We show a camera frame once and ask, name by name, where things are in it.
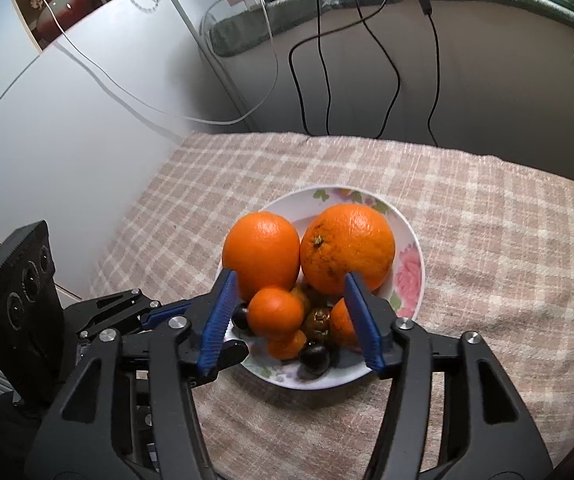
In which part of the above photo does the small orange kumquat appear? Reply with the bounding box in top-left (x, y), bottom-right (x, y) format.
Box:
top-left (267, 330), bottom-right (308, 361)

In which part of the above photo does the rough orange tangerine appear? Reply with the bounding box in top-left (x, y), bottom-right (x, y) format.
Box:
top-left (247, 287), bottom-right (304, 339)

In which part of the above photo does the dark round fruit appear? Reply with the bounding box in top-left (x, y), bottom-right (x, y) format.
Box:
top-left (299, 340), bottom-right (330, 376)
top-left (232, 302), bottom-right (254, 337)

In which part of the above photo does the large smooth orange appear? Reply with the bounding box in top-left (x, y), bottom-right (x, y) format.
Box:
top-left (222, 211), bottom-right (300, 300)

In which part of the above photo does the large dimpled orange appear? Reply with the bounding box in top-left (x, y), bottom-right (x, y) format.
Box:
top-left (300, 204), bottom-right (395, 296)

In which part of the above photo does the small mandarin with stem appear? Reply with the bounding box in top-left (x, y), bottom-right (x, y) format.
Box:
top-left (329, 299), bottom-right (360, 350)

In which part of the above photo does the brown small fruit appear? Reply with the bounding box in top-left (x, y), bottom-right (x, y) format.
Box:
top-left (302, 307), bottom-right (331, 341)

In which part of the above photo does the pink plaid tablecloth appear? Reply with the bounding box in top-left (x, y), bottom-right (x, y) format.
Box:
top-left (87, 133), bottom-right (574, 479)

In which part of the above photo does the red white vase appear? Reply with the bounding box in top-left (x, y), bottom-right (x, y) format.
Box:
top-left (30, 0), bottom-right (89, 44)

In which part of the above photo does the white charging cable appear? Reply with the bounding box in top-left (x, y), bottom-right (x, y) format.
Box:
top-left (16, 0), bottom-right (280, 127)

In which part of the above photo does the black cable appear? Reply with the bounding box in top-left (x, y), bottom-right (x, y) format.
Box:
top-left (406, 0), bottom-right (442, 148)
top-left (289, 0), bottom-right (402, 140)

